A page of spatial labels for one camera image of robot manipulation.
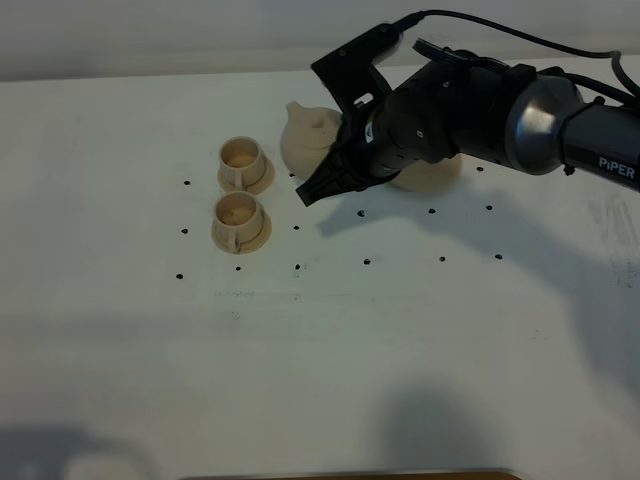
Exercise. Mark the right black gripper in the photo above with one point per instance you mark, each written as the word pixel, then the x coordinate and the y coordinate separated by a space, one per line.
pixel 458 103

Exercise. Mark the beige ceramic teapot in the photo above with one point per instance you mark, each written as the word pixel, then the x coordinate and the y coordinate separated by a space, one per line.
pixel 307 138

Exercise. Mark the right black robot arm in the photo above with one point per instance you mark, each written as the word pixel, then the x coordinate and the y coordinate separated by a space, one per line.
pixel 517 117

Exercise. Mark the beige teapot saucer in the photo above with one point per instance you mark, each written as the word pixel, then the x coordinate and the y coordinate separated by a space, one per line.
pixel 427 178

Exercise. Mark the far beige cup saucer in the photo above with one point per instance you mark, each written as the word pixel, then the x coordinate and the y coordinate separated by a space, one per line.
pixel 265 177

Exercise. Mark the beige cup saucer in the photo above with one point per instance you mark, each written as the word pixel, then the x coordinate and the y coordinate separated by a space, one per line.
pixel 242 247
pixel 265 177

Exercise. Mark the far beige teacup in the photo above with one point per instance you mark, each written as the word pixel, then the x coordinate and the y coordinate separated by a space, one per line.
pixel 237 147

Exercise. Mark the beige teacup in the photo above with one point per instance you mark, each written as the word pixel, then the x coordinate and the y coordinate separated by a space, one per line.
pixel 238 220
pixel 237 147

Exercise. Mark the near beige cup saucer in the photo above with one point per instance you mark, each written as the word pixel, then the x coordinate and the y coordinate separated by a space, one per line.
pixel 242 247

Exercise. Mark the near beige teacup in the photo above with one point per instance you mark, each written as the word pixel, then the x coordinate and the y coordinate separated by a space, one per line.
pixel 238 220

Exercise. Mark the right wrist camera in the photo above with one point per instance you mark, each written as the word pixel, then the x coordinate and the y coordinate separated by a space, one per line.
pixel 350 72

